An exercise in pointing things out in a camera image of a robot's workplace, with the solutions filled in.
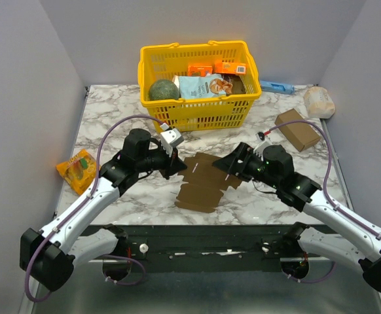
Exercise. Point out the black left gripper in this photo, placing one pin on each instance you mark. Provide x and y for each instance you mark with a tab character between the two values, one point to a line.
173	165

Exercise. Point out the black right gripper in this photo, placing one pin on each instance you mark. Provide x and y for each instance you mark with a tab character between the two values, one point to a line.
240	165

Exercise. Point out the brown cardboard box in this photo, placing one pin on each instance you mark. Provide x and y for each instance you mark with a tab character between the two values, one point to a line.
301	135
203	185

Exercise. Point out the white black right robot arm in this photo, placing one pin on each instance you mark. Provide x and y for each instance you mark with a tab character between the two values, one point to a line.
358	241

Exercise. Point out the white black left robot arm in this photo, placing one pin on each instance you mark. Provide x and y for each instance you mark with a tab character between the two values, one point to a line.
51	254

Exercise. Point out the folded brown cardboard box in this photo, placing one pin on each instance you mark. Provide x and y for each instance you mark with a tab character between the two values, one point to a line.
301	135

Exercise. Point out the orange snack box right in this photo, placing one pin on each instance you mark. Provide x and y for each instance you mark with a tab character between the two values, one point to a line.
230	68

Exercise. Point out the orange snack box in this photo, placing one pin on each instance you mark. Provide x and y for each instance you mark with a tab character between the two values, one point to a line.
230	68
199	70

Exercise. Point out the orange snack box left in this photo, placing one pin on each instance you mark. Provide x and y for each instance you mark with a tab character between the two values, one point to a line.
199	70

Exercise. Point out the dark brown snack packet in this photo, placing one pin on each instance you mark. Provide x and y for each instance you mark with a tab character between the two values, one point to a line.
236	85

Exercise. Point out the green round melon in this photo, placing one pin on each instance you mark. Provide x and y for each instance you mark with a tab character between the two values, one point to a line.
163	89

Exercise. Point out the light blue snack bag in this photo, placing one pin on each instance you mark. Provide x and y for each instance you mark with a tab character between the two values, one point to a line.
202	87

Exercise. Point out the blue tissue packet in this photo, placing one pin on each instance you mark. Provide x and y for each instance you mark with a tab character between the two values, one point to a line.
276	87

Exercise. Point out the orange gummy candy bag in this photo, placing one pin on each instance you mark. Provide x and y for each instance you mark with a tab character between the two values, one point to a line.
79	171

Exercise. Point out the yellow plastic shopping basket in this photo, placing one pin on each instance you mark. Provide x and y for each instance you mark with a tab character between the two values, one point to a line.
169	61

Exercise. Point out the beige wrapped bread bag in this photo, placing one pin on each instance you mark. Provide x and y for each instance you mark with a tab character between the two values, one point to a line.
319	103

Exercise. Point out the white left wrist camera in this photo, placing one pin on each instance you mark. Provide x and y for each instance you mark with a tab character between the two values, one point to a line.
170	138

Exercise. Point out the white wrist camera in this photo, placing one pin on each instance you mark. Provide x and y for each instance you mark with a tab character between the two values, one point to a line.
263	143
170	138

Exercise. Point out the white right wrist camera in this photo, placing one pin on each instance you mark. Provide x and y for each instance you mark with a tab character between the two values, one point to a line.
263	143

